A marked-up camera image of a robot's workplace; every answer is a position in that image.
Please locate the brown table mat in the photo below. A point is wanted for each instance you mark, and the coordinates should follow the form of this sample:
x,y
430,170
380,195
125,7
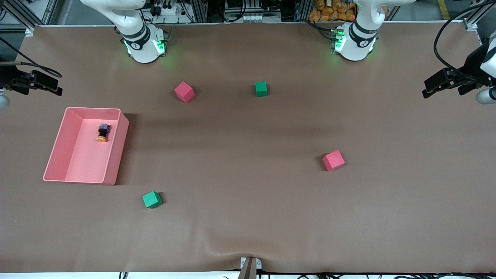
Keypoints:
x,y
248,213

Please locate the yellow mushroom push button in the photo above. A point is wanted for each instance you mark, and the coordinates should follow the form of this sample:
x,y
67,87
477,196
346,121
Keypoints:
x,y
103,130

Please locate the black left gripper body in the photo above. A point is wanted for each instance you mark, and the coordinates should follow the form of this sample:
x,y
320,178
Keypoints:
x,y
469,66

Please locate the orange snack bags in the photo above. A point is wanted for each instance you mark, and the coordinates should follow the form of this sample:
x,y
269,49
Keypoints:
x,y
329,13

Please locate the aluminium corner frame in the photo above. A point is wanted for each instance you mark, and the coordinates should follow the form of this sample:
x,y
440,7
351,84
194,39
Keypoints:
x,y
19,14
471,25

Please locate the pink foam cube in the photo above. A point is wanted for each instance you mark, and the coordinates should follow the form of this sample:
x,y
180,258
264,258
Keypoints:
x,y
184,92
333,161

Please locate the pink plastic bin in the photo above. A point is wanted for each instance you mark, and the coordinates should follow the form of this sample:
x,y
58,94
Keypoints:
x,y
89,162

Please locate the aluminium frame post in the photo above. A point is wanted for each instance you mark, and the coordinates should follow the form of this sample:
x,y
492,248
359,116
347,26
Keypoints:
x,y
198,9
303,9

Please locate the green foam cube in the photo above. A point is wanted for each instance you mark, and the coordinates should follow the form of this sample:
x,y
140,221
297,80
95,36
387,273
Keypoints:
x,y
261,89
152,200

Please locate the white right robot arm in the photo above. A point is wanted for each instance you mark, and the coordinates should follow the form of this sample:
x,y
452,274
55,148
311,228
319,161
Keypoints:
x,y
143,46

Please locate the white power strip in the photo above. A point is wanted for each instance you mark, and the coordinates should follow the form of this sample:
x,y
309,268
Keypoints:
x,y
166,9

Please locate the metal clamp with pole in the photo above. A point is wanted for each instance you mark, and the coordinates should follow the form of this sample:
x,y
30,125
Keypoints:
x,y
250,267

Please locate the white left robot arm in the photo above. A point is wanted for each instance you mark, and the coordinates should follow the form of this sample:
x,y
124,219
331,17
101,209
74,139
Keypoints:
x,y
354,42

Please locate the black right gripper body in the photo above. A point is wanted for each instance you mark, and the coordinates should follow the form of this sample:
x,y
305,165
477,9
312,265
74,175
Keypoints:
x,y
9,79

